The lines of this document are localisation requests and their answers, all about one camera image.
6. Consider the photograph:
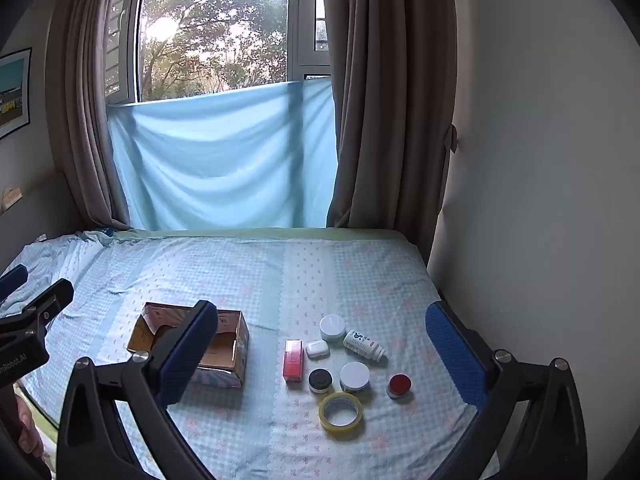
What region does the light blue hanging cloth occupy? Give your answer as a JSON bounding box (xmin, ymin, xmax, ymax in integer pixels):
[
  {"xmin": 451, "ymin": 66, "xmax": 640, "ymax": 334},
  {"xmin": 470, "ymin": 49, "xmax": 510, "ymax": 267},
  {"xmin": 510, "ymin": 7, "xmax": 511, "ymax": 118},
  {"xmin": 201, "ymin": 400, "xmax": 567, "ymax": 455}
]
[{"xmin": 107, "ymin": 77, "xmax": 340, "ymax": 231}]

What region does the green mattress sheet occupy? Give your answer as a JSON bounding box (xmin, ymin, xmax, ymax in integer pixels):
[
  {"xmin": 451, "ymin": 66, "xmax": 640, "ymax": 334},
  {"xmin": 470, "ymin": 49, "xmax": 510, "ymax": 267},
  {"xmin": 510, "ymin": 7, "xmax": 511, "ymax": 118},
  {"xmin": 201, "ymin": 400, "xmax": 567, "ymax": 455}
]
[{"xmin": 112, "ymin": 227, "xmax": 408, "ymax": 244}]

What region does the curtain tieback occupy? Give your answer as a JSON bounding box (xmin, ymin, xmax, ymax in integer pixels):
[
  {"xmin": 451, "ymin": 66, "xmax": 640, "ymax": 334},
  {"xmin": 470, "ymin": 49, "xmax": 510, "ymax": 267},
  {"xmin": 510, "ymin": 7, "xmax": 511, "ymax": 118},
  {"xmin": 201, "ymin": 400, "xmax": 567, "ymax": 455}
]
[{"xmin": 442, "ymin": 122, "xmax": 460, "ymax": 157}]

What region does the white jar teal base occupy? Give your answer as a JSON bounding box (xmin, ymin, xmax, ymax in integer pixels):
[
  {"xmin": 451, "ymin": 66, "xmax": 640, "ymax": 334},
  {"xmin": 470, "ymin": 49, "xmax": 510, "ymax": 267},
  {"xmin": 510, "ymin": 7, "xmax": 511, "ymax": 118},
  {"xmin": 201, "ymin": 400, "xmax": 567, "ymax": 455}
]
[{"xmin": 320, "ymin": 314, "xmax": 347, "ymax": 342}]

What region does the white lid dark jar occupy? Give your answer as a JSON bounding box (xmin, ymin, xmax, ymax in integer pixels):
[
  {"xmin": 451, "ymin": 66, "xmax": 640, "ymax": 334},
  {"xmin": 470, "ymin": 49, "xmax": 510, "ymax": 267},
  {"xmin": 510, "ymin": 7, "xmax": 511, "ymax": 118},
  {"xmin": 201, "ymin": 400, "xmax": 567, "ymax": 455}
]
[{"xmin": 339, "ymin": 361, "xmax": 371, "ymax": 394}]

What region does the red lid jar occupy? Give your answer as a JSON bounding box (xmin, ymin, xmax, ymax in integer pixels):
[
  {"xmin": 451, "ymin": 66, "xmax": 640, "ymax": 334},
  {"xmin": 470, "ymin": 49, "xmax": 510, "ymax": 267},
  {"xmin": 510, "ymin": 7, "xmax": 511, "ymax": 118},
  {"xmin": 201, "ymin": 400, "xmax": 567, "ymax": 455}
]
[{"xmin": 386, "ymin": 373, "xmax": 413, "ymax": 399}]

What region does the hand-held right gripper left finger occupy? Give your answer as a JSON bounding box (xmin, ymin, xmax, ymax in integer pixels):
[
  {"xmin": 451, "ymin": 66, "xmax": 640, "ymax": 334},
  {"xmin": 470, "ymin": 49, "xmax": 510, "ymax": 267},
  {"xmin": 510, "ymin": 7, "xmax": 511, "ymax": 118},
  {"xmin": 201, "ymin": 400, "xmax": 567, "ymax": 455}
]
[{"xmin": 56, "ymin": 300, "xmax": 219, "ymax": 480}]

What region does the blue floral bed sheet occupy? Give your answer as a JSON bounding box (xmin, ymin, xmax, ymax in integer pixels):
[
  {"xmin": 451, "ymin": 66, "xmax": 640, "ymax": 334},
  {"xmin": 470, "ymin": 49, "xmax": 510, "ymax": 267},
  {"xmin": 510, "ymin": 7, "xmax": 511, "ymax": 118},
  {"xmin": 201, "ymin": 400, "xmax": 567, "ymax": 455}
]
[{"xmin": 0, "ymin": 230, "xmax": 501, "ymax": 480}]

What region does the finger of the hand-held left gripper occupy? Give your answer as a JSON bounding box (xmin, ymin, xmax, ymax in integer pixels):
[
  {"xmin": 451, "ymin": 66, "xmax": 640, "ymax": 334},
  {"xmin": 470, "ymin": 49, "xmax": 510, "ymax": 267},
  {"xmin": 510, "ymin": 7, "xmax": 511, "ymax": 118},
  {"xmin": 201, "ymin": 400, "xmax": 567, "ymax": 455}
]
[
  {"xmin": 0, "ymin": 278, "xmax": 75, "ymax": 356},
  {"xmin": 0, "ymin": 265, "xmax": 29, "ymax": 307}
]

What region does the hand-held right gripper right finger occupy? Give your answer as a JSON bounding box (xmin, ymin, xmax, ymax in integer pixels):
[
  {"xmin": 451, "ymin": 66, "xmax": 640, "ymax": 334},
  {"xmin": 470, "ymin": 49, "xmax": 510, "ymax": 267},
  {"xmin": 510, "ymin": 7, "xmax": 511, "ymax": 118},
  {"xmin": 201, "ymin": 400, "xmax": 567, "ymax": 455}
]
[{"xmin": 425, "ymin": 300, "xmax": 588, "ymax": 480}]

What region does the wall poster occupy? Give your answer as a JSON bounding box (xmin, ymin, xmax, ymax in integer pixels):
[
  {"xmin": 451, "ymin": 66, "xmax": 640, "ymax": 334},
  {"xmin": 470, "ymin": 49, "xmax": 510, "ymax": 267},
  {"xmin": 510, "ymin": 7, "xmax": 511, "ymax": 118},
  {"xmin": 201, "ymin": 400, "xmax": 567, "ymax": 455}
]
[{"xmin": 0, "ymin": 47, "xmax": 33, "ymax": 141}]

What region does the cardboard box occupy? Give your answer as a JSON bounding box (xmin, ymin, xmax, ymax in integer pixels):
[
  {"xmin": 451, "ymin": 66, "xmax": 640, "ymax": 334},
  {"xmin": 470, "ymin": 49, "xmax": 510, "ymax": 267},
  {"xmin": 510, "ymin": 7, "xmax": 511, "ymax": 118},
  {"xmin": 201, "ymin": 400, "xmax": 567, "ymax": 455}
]
[{"xmin": 126, "ymin": 302, "xmax": 250, "ymax": 389}]

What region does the brown curtain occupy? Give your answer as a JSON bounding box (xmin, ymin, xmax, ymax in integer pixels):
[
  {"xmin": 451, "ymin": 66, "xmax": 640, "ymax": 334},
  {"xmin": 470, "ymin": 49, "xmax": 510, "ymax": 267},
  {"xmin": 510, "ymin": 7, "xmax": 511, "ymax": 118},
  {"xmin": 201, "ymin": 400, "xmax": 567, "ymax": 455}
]
[
  {"xmin": 320, "ymin": 0, "xmax": 458, "ymax": 267},
  {"xmin": 45, "ymin": 0, "xmax": 151, "ymax": 232}
]

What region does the yellow tape roll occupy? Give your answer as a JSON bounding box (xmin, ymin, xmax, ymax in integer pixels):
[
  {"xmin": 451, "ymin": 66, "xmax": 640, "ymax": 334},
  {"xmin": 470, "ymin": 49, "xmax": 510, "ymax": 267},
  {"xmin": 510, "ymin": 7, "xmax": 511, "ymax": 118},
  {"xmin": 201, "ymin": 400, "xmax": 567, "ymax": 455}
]
[{"xmin": 319, "ymin": 392, "xmax": 365, "ymax": 441}]

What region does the black round jar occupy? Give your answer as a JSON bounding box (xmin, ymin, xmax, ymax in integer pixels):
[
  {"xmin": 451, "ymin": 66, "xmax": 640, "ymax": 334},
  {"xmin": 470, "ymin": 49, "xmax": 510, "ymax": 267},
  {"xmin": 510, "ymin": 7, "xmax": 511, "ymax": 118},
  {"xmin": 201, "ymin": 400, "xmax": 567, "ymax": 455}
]
[{"xmin": 308, "ymin": 368, "xmax": 334, "ymax": 394}]

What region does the window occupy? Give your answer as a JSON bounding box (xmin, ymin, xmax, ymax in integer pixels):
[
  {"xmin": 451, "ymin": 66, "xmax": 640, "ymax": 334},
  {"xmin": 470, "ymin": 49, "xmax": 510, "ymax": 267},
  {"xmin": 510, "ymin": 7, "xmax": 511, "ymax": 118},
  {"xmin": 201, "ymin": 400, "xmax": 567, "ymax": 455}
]
[{"xmin": 102, "ymin": 0, "xmax": 333, "ymax": 107}]

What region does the white pill bottle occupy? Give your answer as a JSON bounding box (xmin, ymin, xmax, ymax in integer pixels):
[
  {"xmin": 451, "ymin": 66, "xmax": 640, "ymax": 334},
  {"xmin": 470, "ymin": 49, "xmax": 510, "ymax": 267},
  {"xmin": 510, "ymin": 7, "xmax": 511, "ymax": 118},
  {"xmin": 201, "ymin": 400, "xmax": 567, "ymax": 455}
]
[{"xmin": 343, "ymin": 329, "xmax": 387, "ymax": 362}]

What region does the person's left hand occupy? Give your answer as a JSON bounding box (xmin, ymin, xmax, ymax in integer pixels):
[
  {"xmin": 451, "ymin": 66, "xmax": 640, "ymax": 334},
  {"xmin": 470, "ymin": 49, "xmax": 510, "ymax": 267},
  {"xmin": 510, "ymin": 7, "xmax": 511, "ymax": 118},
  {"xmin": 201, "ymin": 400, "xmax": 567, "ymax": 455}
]
[{"xmin": 15, "ymin": 394, "xmax": 47, "ymax": 463}]

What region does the pink rectangular box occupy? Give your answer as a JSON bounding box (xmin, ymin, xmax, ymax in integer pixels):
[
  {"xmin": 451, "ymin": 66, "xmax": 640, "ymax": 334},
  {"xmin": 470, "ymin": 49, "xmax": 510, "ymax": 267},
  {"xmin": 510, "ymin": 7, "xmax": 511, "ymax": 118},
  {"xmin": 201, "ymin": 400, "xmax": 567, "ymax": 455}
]
[{"xmin": 283, "ymin": 340, "xmax": 304, "ymax": 384}]

